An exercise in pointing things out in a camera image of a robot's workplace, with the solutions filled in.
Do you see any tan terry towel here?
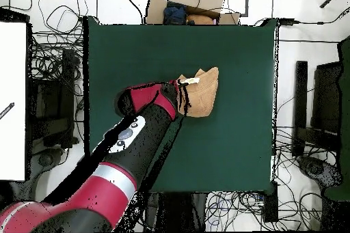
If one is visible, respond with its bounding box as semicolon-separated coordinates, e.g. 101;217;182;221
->
176;66;220;118

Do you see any dark green table cloth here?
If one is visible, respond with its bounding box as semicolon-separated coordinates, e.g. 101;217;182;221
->
83;15;278;194

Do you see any orange garment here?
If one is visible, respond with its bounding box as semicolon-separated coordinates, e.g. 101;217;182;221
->
186;14;217;25

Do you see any dark blue garment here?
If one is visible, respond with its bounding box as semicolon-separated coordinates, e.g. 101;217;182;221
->
163;1;189;25

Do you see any black equipment stand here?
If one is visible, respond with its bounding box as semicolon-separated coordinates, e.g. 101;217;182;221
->
27;48;81;152

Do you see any black upright bar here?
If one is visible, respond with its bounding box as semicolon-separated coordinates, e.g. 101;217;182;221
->
291;60;309;158

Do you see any black power strip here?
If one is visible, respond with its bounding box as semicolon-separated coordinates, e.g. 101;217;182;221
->
262;182;279;223

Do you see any black power adapter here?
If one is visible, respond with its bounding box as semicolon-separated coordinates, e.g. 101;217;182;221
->
278;17;297;26

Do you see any white panel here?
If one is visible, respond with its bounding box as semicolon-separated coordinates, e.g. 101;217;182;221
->
0;20;28;182

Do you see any black marker pen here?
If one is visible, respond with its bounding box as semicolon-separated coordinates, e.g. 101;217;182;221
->
0;102;15;121

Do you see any green cloth covered furniture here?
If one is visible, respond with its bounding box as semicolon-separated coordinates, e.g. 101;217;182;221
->
323;35;350;202

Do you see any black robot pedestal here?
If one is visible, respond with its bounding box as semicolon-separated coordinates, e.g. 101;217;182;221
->
144;191;208;232

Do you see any black cable tangle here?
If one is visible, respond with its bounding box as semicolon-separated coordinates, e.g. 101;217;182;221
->
273;126;342;231
28;31;85;81

